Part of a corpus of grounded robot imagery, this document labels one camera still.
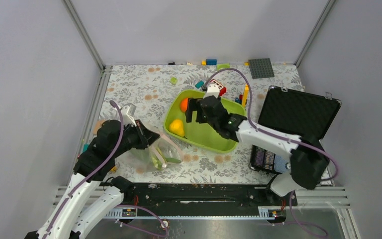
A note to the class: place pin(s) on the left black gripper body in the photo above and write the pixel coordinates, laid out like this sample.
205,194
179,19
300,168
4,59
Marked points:
135,136

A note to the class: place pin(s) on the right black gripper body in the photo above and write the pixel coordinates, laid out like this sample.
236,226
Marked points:
194,105

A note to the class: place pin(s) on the orange toy fruit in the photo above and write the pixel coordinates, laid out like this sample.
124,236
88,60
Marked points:
184,105

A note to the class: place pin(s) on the clear zip top bag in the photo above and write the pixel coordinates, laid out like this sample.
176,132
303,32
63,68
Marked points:
140,159

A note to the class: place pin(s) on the white green toy leek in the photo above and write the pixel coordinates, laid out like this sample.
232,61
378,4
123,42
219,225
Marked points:
162,156

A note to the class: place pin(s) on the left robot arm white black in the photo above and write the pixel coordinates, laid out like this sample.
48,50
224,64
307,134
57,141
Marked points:
70,220

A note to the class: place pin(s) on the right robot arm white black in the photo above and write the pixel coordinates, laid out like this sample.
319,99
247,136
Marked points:
307,162

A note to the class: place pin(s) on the red white window brick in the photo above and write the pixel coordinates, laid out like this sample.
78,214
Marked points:
222,89

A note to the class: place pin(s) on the green plastic tray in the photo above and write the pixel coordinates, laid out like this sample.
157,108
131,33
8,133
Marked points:
200,135

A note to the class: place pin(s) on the teal small brick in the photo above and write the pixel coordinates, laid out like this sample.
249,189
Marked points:
199,84

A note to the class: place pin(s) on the yellow blue brick tower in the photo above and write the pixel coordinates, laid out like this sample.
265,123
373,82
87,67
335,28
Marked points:
243,98

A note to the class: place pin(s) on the tan curved wooden piece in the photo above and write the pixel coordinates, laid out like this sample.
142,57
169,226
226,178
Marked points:
97,126

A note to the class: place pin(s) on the green arch brick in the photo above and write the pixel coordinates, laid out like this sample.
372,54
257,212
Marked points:
222,66

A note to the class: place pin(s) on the floral table mat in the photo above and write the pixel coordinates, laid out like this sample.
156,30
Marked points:
148,87

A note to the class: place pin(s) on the small green brick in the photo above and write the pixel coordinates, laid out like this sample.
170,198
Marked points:
173,80

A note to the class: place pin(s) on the blue yellow brick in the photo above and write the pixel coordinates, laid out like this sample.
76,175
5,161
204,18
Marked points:
209,62

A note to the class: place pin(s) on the teal brick at edge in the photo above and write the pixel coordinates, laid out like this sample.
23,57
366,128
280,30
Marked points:
85,147

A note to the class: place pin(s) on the grey brick baseplate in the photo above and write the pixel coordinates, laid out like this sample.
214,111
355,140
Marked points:
261,68

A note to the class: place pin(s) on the black poker chip case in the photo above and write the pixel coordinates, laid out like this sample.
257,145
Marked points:
294,112

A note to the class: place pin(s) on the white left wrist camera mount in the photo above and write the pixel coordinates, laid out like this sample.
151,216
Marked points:
127,115

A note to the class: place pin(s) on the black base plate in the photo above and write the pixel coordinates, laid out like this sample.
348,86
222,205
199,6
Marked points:
198,200

